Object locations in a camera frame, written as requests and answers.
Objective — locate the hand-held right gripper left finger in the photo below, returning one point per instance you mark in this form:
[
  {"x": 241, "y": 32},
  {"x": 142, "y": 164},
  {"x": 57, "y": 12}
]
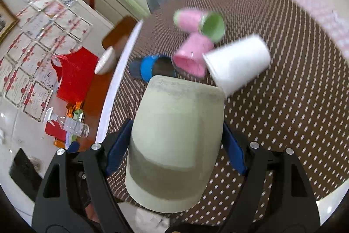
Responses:
[{"x": 117, "y": 148}]

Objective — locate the red bag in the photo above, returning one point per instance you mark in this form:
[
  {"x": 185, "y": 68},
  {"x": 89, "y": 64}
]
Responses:
[{"x": 75, "y": 76}]

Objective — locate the brown wooden side table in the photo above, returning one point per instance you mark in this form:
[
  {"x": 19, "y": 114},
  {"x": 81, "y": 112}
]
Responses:
[{"x": 109, "y": 63}]

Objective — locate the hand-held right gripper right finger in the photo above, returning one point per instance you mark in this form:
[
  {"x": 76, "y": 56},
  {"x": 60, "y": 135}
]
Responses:
[{"x": 234, "y": 151}]

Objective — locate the brown patterned tablecloth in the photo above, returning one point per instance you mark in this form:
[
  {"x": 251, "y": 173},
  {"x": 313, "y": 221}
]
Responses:
[{"x": 267, "y": 80}]

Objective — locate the wall of framed certificates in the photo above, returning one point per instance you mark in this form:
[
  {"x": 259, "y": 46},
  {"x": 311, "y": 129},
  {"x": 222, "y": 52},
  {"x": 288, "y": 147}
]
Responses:
[{"x": 35, "y": 47}]

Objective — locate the wooden picture frame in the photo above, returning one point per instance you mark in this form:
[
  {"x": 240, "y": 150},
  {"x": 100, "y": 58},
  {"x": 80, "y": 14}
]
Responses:
[{"x": 6, "y": 20}]

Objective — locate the clear plastic water bottle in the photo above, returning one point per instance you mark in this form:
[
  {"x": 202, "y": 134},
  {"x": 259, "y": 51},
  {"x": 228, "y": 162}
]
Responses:
[{"x": 69, "y": 123}]

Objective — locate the white bowl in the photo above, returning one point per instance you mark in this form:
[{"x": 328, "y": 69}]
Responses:
[{"x": 105, "y": 62}]

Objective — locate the blue cup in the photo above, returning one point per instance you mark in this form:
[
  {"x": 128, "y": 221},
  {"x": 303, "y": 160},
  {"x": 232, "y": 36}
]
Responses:
[{"x": 152, "y": 67}]

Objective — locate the red small box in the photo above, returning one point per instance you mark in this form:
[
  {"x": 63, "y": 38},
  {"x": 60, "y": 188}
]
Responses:
[{"x": 56, "y": 130}]

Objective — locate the pale green cup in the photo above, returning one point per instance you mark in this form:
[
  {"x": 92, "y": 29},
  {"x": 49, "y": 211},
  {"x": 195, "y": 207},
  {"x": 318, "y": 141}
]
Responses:
[{"x": 174, "y": 140}]

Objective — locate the black box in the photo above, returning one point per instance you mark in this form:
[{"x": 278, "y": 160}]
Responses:
[{"x": 26, "y": 170}]

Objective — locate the pink cup with green inside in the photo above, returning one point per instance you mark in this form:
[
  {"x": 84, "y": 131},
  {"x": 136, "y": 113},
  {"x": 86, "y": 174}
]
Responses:
[{"x": 201, "y": 22}]

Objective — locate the white paper cup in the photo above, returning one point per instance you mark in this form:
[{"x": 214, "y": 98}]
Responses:
[{"x": 237, "y": 63}]

